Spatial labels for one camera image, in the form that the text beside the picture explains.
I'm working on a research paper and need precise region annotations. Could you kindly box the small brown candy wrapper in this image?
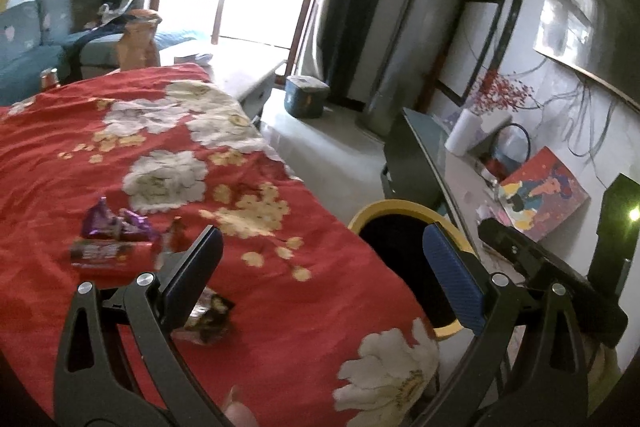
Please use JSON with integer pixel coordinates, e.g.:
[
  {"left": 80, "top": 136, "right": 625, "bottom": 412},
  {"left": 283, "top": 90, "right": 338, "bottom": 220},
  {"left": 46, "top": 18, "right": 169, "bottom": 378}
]
[{"left": 159, "top": 217, "right": 186, "bottom": 269}]

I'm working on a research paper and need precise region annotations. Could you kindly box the red floral blanket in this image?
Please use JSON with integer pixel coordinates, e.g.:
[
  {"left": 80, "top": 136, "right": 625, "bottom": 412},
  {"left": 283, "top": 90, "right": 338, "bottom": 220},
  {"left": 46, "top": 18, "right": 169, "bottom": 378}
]
[{"left": 0, "top": 63, "right": 441, "bottom": 427}]

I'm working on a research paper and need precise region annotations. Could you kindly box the black glass-top cabinet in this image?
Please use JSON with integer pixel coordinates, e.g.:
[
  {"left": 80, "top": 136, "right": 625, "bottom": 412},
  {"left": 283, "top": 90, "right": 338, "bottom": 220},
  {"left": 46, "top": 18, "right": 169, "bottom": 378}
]
[{"left": 382, "top": 107, "right": 526, "bottom": 268}]

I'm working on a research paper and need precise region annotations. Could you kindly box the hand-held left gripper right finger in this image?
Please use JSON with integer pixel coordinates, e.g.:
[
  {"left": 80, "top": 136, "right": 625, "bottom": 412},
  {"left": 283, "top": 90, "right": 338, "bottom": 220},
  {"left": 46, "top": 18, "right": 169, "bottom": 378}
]
[{"left": 415, "top": 222, "right": 593, "bottom": 427}]

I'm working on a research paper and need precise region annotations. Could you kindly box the red snack packet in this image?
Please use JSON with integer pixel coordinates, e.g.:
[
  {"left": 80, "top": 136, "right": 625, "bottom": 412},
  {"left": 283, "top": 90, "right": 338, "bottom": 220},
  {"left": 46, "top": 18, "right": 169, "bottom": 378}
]
[{"left": 69, "top": 239, "right": 153, "bottom": 275}]

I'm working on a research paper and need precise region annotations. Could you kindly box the purple candy wrapper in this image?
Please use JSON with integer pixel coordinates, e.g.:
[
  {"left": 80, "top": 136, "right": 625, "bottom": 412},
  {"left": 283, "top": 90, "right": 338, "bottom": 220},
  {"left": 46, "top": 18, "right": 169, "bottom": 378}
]
[
  {"left": 120, "top": 209, "right": 158, "bottom": 243},
  {"left": 82, "top": 198, "right": 123, "bottom": 238}
]

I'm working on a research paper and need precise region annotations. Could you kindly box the blue storage stool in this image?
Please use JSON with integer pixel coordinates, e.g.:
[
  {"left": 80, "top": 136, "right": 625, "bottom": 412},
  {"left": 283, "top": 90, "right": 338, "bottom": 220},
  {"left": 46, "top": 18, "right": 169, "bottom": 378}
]
[{"left": 284, "top": 75, "right": 331, "bottom": 118}]

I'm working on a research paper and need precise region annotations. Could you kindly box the grey standing air conditioner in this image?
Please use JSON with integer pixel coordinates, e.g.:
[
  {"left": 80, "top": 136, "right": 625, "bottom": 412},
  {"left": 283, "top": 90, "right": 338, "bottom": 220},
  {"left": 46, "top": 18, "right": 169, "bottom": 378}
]
[{"left": 356, "top": 0, "right": 481, "bottom": 138}]

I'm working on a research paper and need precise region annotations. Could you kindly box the white tissue roll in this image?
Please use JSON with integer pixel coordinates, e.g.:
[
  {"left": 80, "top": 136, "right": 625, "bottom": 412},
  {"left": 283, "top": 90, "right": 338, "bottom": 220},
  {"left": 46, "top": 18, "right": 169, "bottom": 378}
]
[{"left": 445, "top": 109, "right": 482, "bottom": 156}]

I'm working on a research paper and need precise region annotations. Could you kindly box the blue patterned sofa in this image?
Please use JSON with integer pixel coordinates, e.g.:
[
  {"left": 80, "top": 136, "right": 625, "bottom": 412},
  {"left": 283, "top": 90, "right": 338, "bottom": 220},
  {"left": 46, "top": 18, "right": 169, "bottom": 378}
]
[{"left": 0, "top": 0, "right": 201, "bottom": 105}]

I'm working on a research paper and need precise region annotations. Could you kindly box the colourful picture book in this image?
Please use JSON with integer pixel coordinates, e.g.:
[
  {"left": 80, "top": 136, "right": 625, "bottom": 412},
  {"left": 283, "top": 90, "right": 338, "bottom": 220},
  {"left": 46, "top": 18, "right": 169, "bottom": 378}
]
[{"left": 495, "top": 146, "right": 592, "bottom": 243}]

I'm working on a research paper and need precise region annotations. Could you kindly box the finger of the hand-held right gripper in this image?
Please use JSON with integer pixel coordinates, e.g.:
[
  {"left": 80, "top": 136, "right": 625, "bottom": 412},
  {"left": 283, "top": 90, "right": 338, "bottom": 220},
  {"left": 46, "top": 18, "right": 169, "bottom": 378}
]
[{"left": 477, "top": 217, "right": 557, "bottom": 282}]

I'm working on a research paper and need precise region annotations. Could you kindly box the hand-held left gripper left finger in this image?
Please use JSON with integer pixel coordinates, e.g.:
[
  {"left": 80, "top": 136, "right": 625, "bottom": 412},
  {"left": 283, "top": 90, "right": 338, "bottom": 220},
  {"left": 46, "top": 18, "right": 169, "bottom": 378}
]
[{"left": 52, "top": 224, "right": 226, "bottom": 427}]

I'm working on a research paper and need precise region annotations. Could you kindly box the white coffee table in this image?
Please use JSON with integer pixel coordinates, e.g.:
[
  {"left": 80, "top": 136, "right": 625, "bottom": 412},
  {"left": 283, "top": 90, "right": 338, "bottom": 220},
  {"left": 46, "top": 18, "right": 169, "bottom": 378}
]
[{"left": 160, "top": 52, "right": 288, "bottom": 130}]

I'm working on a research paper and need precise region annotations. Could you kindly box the person's right forearm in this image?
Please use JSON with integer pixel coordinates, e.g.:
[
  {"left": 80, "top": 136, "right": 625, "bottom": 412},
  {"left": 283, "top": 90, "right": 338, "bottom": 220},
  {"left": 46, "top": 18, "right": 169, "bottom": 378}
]
[{"left": 587, "top": 347, "right": 623, "bottom": 413}]

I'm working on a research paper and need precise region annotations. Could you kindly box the wall-mounted television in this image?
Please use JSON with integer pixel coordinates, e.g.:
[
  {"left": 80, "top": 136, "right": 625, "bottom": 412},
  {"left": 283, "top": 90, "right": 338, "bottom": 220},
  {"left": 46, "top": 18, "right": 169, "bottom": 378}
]
[{"left": 532, "top": 0, "right": 640, "bottom": 112}]

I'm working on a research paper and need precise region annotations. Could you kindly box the dark foil wrapper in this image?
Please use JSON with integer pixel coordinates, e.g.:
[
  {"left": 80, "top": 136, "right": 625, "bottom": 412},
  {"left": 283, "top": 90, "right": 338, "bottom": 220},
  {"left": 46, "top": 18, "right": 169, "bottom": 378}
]
[{"left": 172, "top": 286, "right": 236, "bottom": 345}]

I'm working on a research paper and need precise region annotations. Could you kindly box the person's left hand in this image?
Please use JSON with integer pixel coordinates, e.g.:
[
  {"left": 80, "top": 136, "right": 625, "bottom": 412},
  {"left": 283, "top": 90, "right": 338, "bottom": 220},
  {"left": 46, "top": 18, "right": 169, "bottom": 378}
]
[{"left": 222, "top": 386, "right": 258, "bottom": 427}]

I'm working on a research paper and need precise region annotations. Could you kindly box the black cable bundle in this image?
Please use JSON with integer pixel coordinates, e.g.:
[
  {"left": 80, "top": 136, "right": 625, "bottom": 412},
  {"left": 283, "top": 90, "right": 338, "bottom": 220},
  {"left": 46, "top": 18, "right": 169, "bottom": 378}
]
[{"left": 565, "top": 77, "right": 631, "bottom": 162}]

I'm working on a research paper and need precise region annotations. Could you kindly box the brown paper bag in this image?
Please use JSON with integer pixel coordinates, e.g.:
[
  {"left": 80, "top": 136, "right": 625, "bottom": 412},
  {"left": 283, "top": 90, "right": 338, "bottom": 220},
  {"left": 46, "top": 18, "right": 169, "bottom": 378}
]
[{"left": 116, "top": 9, "right": 162, "bottom": 70}]

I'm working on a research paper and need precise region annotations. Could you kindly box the yellow-rimmed black bin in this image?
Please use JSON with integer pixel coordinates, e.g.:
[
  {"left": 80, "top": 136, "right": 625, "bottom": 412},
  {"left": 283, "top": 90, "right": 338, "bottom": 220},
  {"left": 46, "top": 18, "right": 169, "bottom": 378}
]
[{"left": 347, "top": 199, "right": 483, "bottom": 339}]

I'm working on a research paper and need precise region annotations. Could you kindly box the red flower bouquet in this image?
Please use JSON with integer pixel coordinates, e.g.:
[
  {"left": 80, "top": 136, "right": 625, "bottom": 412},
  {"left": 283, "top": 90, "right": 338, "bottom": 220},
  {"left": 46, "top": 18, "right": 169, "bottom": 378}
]
[{"left": 470, "top": 72, "right": 543, "bottom": 118}]

